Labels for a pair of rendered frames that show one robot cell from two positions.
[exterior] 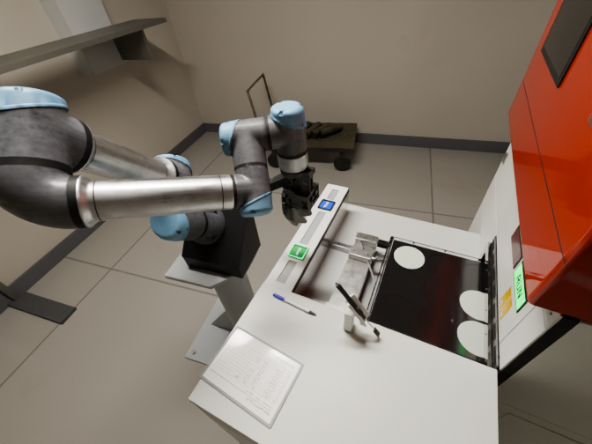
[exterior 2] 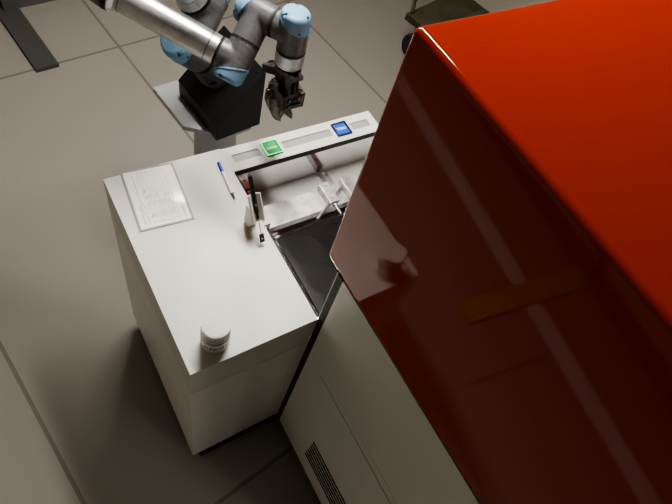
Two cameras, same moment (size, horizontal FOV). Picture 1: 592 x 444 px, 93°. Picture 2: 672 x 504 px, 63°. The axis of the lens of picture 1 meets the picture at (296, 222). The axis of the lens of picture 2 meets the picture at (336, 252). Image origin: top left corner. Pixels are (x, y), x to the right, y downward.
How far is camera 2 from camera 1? 0.89 m
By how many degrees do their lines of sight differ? 14
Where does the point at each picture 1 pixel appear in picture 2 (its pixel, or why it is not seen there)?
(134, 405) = (59, 200)
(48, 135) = not seen: outside the picture
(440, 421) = (246, 308)
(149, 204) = (151, 21)
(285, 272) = (245, 155)
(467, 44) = not seen: outside the picture
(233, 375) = (142, 188)
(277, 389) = (163, 217)
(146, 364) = (92, 172)
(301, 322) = (219, 195)
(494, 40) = not seen: outside the picture
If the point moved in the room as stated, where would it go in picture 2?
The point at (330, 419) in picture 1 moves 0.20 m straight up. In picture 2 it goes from (181, 256) to (178, 212)
